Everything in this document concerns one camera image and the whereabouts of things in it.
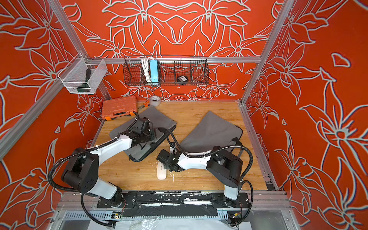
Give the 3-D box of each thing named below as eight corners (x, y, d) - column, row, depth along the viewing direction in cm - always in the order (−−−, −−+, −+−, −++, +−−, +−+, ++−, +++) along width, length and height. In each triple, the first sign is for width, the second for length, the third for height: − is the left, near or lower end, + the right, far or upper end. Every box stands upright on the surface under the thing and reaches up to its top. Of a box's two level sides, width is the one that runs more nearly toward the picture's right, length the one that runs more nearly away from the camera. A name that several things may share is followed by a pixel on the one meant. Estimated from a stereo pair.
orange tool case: (102, 121, 108) (99, 117, 104) (105, 104, 119) (102, 100, 116) (137, 115, 112) (136, 111, 108) (136, 99, 124) (135, 94, 120)
